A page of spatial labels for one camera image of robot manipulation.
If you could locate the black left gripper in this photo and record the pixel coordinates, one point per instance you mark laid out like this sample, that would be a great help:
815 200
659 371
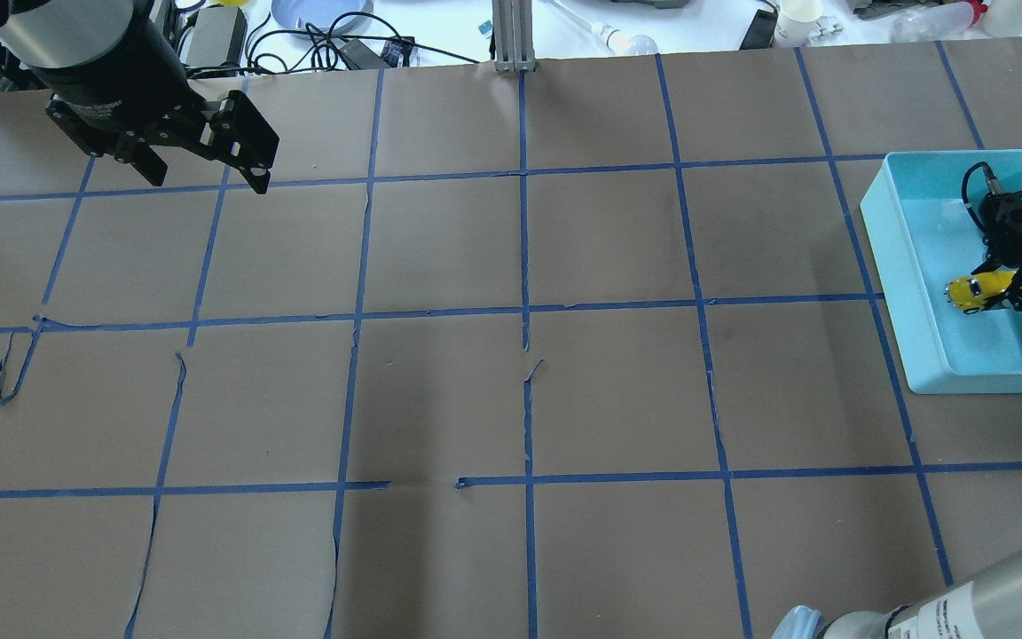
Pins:
112 64

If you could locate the yellow beetle toy car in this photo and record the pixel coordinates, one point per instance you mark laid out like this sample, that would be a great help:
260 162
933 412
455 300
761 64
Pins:
979 292

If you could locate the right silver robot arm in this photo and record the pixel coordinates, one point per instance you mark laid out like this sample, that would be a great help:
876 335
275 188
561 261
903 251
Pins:
951 263

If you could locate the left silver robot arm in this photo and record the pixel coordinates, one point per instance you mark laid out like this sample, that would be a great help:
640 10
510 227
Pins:
43 34

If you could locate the black power adapter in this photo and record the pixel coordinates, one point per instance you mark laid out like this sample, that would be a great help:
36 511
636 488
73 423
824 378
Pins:
213 44

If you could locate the blue plastic plate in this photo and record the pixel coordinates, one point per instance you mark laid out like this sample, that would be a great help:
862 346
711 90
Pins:
296 15

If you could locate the paper cup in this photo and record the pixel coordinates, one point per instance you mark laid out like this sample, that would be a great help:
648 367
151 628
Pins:
796 20

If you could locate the aluminium frame post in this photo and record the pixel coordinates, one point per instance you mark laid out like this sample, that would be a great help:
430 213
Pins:
512 42

